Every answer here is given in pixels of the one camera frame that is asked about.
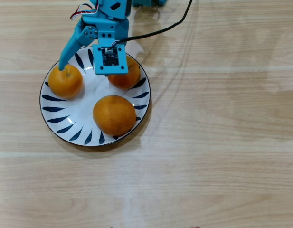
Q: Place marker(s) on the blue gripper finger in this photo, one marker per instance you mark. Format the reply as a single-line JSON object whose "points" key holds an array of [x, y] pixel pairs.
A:
{"points": [[72, 45]]}

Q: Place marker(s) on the orange with crease mark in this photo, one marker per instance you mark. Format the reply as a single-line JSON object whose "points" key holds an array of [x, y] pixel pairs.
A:
{"points": [[65, 82]]}

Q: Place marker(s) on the orange with dark spots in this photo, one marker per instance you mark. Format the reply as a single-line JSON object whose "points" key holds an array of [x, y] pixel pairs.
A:
{"points": [[125, 80]]}

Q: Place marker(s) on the large orange with green stem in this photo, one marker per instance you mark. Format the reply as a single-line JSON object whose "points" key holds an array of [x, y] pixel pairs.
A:
{"points": [[114, 115]]}

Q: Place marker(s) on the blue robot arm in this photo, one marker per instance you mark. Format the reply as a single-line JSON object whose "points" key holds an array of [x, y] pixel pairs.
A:
{"points": [[115, 8]]}

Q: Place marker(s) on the white plate with blue strokes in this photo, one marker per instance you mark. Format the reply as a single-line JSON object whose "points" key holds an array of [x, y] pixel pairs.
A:
{"points": [[77, 114]]}

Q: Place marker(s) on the wrist camera on blue mount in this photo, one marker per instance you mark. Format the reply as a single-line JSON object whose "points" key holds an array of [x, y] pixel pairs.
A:
{"points": [[110, 59]]}

